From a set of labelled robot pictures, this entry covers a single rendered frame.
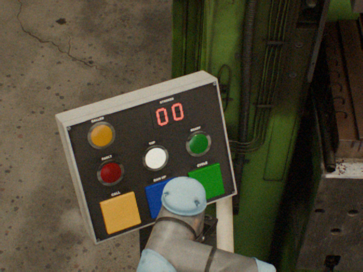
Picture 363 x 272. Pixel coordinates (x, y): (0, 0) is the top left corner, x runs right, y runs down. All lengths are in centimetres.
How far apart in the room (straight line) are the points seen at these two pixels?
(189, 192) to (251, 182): 88
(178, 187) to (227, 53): 55
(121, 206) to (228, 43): 46
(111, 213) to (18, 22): 210
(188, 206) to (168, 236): 6
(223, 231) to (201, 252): 77
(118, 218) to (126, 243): 115
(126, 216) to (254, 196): 69
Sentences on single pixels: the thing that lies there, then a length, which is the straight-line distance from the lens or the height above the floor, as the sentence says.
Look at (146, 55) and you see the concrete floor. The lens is 330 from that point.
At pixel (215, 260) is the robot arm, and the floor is 127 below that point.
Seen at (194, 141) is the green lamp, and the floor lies 110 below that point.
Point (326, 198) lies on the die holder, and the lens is 183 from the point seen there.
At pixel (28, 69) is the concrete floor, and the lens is 329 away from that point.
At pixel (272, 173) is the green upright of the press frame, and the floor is 65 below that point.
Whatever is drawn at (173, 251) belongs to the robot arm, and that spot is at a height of 127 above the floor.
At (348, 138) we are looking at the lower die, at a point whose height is 98.
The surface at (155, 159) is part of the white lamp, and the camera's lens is 152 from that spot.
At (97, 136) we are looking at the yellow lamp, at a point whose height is 117.
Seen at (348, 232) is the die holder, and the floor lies 67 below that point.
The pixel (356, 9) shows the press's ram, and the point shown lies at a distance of 146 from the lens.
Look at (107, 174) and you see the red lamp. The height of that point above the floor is 109.
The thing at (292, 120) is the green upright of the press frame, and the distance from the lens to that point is 190.
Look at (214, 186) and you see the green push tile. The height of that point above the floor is 100.
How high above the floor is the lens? 229
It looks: 51 degrees down
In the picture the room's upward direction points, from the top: 2 degrees clockwise
